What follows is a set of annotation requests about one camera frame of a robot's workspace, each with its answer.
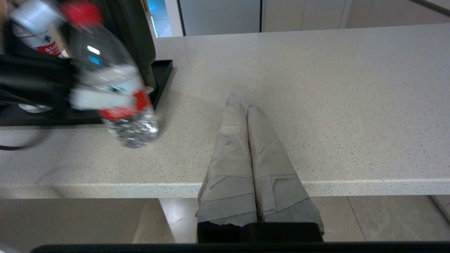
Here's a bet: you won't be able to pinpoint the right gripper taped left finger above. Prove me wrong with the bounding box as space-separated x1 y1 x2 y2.
196 94 258 225

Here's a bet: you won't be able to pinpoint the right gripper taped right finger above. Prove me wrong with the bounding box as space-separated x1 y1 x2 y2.
247 105 324 234

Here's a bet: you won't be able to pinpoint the black rectangular serving tray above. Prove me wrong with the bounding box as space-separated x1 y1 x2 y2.
0 59 173 126

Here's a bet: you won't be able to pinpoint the silver refrigerator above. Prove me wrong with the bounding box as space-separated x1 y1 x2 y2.
178 0 262 37

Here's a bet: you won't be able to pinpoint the clear water bottle red cap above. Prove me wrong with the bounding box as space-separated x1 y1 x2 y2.
60 0 159 149
12 25 65 58

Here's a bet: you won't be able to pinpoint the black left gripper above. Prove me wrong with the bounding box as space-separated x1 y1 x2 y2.
0 54 139 118

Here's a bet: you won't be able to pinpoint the black electric kettle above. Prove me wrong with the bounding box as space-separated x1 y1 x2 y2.
56 0 157 92

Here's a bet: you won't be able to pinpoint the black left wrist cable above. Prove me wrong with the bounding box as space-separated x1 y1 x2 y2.
0 125 48 151

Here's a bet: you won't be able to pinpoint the beige kitchen base cabinets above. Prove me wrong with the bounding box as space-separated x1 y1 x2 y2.
262 0 450 30

